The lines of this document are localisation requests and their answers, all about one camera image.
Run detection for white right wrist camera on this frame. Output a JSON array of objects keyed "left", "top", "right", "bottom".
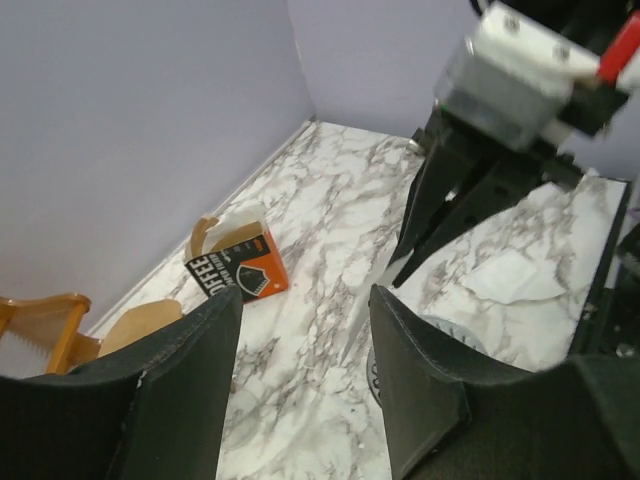
[{"left": 433, "top": 2, "right": 640, "bottom": 151}]

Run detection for brown paper coffee filter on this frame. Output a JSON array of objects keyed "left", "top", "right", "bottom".
[{"left": 98, "top": 299, "right": 183, "bottom": 358}]

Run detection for orange wooden shelf rack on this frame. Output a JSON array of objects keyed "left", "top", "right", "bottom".
[{"left": 1, "top": 293, "right": 101, "bottom": 379}]

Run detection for brown filters in box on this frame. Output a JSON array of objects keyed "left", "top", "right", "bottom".
[{"left": 185, "top": 216, "right": 219, "bottom": 260}]

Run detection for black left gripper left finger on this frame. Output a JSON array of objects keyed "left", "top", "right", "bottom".
[{"left": 1, "top": 287, "right": 243, "bottom": 479}]

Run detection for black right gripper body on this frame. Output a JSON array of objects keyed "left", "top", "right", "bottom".
[{"left": 409, "top": 0, "right": 640, "bottom": 191}]

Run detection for white paper coffee filter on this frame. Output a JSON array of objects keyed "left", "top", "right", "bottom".
[{"left": 342, "top": 252, "right": 414, "bottom": 361}]

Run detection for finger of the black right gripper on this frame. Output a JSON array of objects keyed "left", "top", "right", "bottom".
[
  {"left": 392, "top": 155, "right": 542, "bottom": 288},
  {"left": 397, "top": 107, "right": 480, "bottom": 257}
]

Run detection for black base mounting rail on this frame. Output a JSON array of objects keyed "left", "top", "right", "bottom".
[{"left": 567, "top": 179, "right": 639, "bottom": 358}]

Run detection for orange coffee filter box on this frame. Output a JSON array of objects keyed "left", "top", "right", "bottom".
[{"left": 184, "top": 204, "right": 289, "bottom": 303}]

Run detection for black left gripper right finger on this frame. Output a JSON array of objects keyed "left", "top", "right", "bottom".
[{"left": 369, "top": 286, "right": 639, "bottom": 479}]

